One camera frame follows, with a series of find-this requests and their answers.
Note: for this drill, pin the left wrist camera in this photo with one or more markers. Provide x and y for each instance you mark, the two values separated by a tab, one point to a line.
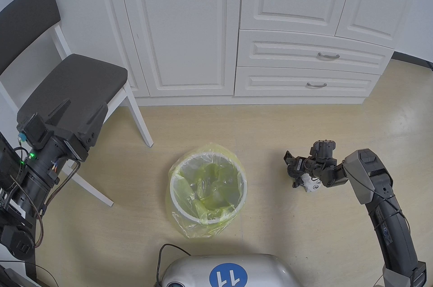
33	130

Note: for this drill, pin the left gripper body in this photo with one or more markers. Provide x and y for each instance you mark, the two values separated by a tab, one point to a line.
57	150

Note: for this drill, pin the white wardrobe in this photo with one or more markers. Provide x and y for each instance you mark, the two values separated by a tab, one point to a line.
189	8

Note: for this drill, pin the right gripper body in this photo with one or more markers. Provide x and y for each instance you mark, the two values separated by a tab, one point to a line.
304	166

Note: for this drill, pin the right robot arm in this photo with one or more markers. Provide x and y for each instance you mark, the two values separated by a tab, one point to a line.
368	170

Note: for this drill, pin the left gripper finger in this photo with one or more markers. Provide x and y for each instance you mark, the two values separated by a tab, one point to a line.
59	115
93	126

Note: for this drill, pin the white trash bin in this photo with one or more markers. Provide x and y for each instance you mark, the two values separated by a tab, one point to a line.
242	191

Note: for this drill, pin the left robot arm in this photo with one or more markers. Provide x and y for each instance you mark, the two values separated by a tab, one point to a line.
33	187

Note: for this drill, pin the white chair with grey seat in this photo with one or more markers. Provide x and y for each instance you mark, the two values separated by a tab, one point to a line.
84	76

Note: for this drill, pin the yellow plastic bag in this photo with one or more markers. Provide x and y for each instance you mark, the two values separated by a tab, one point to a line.
186	228

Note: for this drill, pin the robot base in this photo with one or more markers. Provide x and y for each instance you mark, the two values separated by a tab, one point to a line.
230	268

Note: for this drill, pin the crumpled white printed paper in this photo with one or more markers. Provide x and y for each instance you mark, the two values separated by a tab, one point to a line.
313	186

